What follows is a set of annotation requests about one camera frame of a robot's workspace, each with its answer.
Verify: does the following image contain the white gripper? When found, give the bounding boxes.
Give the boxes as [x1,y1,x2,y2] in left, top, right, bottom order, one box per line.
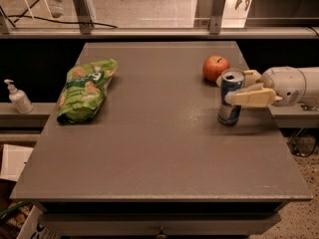
[216,67,306,108]

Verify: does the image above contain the blue silver redbull can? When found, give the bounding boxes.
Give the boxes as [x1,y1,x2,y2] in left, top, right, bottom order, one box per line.
[218,68,245,125]

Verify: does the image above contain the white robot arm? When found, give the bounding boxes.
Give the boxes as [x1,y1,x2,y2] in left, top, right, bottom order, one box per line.
[216,66,319,108]

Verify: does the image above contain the red apple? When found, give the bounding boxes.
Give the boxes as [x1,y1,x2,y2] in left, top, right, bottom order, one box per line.
[202,55,230,83]

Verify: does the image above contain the green chip bag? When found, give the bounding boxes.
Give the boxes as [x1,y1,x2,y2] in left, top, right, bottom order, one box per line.
[57,59,118,123]

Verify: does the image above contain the white pump dispenser bottle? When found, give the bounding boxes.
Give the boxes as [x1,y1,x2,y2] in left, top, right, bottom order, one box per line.
[4,79,33,114]

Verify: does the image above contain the white paper sheet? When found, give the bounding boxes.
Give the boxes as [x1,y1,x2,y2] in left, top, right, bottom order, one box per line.
[0,144,33,181]

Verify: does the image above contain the white box blue print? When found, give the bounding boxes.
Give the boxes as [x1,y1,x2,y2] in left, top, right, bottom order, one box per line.
[16,206,61,239]

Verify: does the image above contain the black cable on floor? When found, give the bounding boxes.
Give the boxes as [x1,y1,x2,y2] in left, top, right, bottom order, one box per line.
[288,127,319,158]

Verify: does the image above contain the right metal railing post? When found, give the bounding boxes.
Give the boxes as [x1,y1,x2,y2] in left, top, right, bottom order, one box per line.
[209,0,226,35]

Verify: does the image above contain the metal railing post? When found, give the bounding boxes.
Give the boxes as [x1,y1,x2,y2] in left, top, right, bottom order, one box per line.
[73,0,96,34]
[209,0,226,35]

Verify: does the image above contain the left metal railing post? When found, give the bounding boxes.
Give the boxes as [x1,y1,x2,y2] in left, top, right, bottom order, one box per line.
[73,0,96,34]

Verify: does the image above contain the black cable behind table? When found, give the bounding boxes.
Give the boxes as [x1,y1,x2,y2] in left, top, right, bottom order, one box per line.
[0,0,119,29]

